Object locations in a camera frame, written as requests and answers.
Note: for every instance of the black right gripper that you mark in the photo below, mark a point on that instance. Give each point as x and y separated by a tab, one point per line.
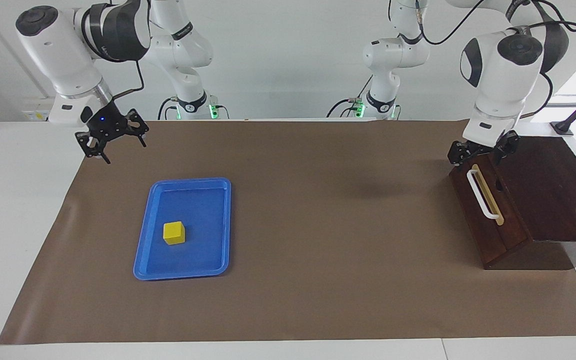
105	122

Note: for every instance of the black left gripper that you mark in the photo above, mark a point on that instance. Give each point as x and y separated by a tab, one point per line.
485	149

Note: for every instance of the wooden drawer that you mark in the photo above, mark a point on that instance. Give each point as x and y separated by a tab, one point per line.
510	227

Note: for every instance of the yellow block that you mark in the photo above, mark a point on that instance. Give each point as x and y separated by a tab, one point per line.
174	234

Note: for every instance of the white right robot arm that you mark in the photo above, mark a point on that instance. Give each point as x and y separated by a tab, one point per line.
53	45

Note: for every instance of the dark wooden drawer cabinet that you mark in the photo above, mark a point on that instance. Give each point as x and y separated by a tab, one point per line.
553	190

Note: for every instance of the blue plastic tray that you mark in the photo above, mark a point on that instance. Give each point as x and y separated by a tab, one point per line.
203	200

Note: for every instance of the brown paper table mat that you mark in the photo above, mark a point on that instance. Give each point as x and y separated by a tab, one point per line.
318	250

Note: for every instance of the white wall socket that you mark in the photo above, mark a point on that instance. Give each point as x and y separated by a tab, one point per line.
35	116

